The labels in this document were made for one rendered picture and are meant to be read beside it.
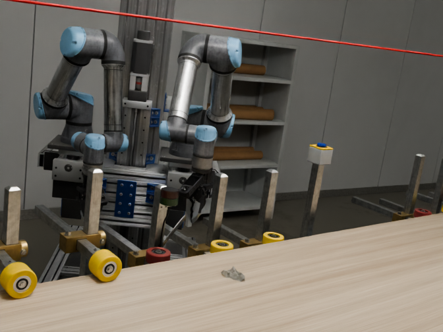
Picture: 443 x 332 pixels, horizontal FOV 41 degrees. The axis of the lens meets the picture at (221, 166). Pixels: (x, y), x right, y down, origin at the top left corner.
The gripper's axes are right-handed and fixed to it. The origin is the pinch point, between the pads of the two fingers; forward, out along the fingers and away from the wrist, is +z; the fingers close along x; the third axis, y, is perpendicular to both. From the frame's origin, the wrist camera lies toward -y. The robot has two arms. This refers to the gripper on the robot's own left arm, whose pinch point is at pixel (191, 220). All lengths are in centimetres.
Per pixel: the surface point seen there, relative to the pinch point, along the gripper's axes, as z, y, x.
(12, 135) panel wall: 27, 110, 231
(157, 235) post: -0.3, -23.4, -1.9
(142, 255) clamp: 6.2, -28.5, -0.4
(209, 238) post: 4.3, -0.1, -8.9
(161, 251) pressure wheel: 2.9, -27.2, -7.2
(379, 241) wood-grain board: 3, 50, -57
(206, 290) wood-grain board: 3, -40, -33
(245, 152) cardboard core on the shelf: 35, 273, 125
